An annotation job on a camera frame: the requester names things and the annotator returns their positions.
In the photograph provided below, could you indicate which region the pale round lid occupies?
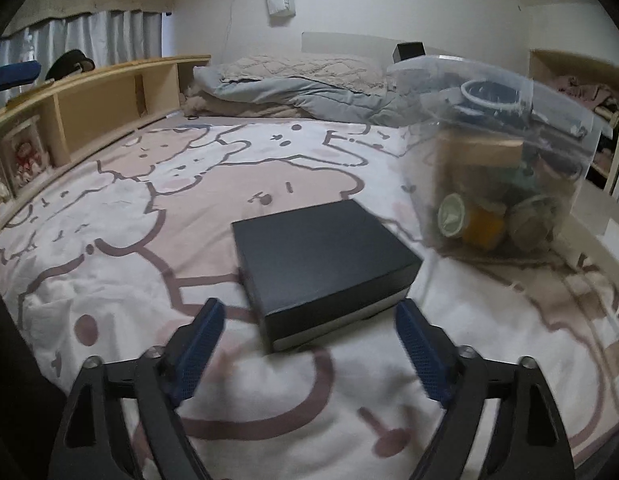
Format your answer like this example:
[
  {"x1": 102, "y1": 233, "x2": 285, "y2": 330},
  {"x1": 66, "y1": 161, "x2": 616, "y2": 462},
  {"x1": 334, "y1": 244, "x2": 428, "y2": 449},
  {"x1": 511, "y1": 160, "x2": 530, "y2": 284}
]
[{"x1": 438, "y1": 194, "x2": 470, "y2": 238}]

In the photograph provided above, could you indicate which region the white round container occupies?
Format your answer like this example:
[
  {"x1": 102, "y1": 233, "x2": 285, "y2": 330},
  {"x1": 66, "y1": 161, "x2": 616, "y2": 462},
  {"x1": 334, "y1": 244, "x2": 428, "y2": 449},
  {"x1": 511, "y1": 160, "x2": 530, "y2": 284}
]
[{"x1": 462, "y1": 80, "x2": 523, "y2": 108}]

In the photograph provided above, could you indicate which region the black box with barcode label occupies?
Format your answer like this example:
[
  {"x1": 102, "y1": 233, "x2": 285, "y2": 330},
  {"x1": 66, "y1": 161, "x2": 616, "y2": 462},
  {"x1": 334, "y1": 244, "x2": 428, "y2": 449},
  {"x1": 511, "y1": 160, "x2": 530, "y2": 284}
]
[{"x1": 393, "y1": 42, "x2": 426, "y2": 63}]

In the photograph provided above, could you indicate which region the grey curtain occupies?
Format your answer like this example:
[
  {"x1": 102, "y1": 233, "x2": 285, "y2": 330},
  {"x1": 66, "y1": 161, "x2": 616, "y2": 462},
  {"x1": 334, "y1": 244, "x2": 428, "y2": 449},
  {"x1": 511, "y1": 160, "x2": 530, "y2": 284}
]
[{"x1": 0, "y1": 10, "x2": 162, "y2": 111}]

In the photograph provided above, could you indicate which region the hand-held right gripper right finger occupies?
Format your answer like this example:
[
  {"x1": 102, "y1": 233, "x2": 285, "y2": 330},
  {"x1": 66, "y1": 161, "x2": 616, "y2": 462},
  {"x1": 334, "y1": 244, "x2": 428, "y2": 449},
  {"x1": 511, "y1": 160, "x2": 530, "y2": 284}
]
[{"x1": 394, "y1": 299, "x2": 575, "y2": 480}]

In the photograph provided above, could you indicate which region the white hanging cable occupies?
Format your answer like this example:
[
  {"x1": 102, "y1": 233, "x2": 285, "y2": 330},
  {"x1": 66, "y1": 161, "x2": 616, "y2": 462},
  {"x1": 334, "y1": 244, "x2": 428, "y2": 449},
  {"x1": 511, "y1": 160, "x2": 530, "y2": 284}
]
[{"x1": 224, "y1": 0, "x2": 240, "y2": 63}]

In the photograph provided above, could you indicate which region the beige textured pillow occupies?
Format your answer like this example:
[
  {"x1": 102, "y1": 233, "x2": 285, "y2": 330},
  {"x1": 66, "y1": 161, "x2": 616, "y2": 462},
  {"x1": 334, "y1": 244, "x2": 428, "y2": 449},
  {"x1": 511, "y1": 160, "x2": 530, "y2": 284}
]
[{"x1": 222, "y1": 55, "x2": 390, "y2": 93}]

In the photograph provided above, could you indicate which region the pink doll in frame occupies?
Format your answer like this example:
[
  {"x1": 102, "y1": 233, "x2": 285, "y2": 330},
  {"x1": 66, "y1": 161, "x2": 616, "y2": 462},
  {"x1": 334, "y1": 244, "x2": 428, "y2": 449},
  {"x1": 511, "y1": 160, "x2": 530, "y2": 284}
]
[{"x1": 4, "y1": 120, "x2": 52, "y2": 193}]

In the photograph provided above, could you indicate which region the grey duvet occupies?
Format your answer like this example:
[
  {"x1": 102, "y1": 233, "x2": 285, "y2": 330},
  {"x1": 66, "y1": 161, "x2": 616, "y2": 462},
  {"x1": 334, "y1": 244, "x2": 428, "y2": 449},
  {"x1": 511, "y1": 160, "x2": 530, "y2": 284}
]
[{"x1": 193, "y1": 65, "x2": 415, "y2": 126}]

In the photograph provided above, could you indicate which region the black cap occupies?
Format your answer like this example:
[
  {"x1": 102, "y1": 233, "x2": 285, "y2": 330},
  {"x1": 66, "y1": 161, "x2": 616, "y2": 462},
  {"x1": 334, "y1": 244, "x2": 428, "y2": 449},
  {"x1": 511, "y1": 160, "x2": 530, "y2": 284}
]
[{"x1": 44, "y1": 50, "x2": 96, "y2": 81}]

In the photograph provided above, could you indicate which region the wooden closet niche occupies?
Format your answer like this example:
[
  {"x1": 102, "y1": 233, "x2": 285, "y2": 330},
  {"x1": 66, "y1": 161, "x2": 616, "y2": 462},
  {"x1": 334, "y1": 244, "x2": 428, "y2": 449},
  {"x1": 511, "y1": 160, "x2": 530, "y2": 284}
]
[{"x1": 529, "y1": 49, "x2": 619, "y2": 191}]

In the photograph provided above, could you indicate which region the plain black box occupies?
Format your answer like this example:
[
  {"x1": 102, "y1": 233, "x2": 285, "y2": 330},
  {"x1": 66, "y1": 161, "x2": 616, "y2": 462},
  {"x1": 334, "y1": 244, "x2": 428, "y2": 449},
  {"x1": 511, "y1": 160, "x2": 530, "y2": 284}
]
[{"x1": 232, "y1": 199, "x2": 424, "y2": 353}]

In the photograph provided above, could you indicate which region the beige bed mattress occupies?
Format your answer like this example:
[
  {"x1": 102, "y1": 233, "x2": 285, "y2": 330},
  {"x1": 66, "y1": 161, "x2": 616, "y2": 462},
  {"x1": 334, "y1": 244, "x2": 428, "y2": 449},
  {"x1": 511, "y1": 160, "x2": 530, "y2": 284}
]
[{"x1": 154, "y1": 112, "x2": 619, "y2": 241}]

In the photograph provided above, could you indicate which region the wooden bedside shelf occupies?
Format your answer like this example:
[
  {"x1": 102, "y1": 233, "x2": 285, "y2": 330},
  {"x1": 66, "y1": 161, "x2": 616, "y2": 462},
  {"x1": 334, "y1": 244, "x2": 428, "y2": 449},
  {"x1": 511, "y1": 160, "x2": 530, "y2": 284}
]
[{"x1": 0, "y1": 55, "x2": 211, "y2": 241}]

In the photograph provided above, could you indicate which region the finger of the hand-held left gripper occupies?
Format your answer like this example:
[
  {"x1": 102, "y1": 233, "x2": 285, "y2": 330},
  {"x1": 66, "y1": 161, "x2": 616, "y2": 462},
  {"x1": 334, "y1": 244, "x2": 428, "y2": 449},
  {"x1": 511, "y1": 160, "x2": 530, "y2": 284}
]
[{"x1": 0, "y1": 60, "x2": 42, "y2": 96}]

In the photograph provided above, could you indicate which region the clear plastic storage bin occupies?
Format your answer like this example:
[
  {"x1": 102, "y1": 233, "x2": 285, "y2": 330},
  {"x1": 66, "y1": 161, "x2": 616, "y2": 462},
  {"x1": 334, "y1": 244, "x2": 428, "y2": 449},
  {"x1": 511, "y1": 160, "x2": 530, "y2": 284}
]
[{"x1": 387, "y1": 55, "x2": 610, "y2": 261}]

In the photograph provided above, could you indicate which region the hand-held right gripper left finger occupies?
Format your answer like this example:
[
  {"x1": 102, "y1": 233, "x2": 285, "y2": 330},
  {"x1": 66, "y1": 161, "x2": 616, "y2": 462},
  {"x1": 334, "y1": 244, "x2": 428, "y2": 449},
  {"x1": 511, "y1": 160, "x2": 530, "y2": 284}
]
[{"x1": 48, "y1": 297, "x2": 226, "y2": 480}]

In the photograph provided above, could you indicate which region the pink clothes pile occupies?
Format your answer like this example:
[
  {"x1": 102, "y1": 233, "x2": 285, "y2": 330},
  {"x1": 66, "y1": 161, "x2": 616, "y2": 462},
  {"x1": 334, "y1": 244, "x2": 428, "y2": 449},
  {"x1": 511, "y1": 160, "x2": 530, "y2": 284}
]
[{"x1": 557, "y1": 75, "x2": 619, "y2": 111}]

